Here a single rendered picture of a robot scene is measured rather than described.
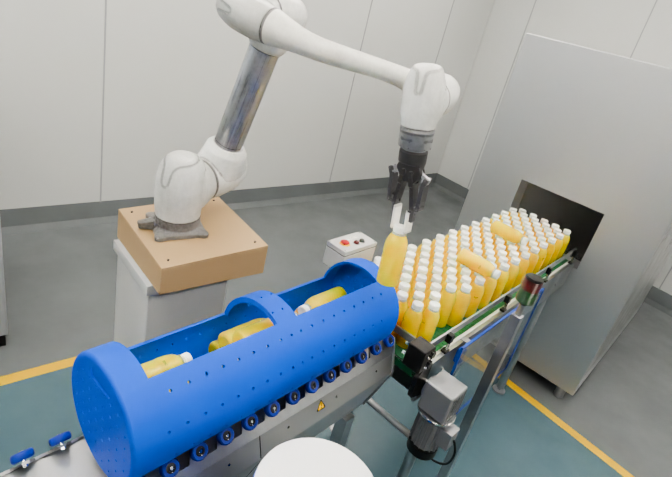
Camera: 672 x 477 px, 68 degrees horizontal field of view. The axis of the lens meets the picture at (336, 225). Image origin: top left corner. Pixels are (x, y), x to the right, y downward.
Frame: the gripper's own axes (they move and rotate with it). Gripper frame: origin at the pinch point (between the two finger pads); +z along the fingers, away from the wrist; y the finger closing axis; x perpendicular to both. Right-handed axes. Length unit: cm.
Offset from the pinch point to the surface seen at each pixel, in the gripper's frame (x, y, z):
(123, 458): -81, 2, 31
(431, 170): 419, -267, 140
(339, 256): 20, -41, 37
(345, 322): -18.6, 0.3, 27.0
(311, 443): -44, 17, 40
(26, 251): -40, -265, 119
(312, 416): -27, -1, 57
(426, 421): 18, 12, 78
